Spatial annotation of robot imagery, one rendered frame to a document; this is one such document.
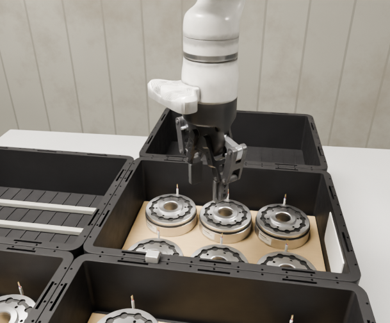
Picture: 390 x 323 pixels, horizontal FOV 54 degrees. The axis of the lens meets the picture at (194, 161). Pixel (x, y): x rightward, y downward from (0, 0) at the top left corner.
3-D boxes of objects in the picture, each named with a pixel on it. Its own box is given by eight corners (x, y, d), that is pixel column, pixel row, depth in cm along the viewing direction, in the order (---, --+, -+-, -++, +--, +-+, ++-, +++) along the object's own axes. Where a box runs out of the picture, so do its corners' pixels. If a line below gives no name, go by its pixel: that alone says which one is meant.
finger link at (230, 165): (227, 146, 49) (217, 177, 53) (236, 156, 48) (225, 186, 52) (243, 141, 50) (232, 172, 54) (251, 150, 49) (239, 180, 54)
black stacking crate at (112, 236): (319, 218, 82) (328, 172, 77) (345, 340, 57) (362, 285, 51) (141, 202, 87) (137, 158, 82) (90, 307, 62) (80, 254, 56)
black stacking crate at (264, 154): (305, 154, 108) (311, 116, 103) (319, 217, 82) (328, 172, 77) (168, 144, 113) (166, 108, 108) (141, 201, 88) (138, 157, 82)
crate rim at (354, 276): (327, 180, 78) (329, 170, 76) (360, 295, 52) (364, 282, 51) (137, 165, 83) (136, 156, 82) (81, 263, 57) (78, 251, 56)
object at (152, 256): (160, 257, 55) (159, 250, 54) (157, 264, 54) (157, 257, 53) (148, 256, 55) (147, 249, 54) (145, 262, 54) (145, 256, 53)
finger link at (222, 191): (216, 168, 54) (214, 198, 56) (229, 177, 52) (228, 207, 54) (224, 165, 55) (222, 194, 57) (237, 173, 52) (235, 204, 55)
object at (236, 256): (250, 249, 67) (250, 247, 67) (248, 294, 58) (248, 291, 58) (193, 243, 68) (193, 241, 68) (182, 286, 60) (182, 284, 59)
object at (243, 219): (251, 203, 79) (251, 200, 79) (250, 234, 70) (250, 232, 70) (203, 198, 80) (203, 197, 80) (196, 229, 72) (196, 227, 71)
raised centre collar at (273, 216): (296, 213, 75) (296, 211, 75) (295, 229, 71) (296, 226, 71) (271, 209, 76) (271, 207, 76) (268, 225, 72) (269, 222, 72)
